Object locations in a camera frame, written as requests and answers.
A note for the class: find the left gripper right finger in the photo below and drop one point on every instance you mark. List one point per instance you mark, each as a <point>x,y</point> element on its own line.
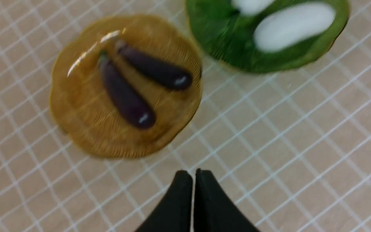
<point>213,209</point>

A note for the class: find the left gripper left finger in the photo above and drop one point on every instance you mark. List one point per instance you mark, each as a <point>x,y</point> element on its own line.
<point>173,212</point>

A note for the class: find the purple eggplant green stem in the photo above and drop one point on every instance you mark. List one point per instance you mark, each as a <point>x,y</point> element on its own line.
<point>129,103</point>

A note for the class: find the purple eggplant brown stem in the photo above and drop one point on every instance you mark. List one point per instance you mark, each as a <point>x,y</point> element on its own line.
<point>164,73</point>

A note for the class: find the white radish back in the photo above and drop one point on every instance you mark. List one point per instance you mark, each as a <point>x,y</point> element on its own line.
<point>292,25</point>

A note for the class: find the white radish large leaf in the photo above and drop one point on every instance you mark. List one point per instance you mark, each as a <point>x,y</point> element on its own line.
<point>250,4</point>

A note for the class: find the checkered beige tablecloth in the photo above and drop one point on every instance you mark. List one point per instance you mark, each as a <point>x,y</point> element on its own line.
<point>292,149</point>

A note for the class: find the amber ribbed glass plate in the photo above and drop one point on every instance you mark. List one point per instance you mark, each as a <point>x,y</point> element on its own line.
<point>81,107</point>

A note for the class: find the green ribbed glass plate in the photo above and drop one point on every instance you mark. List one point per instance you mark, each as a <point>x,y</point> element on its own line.
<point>227,36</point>

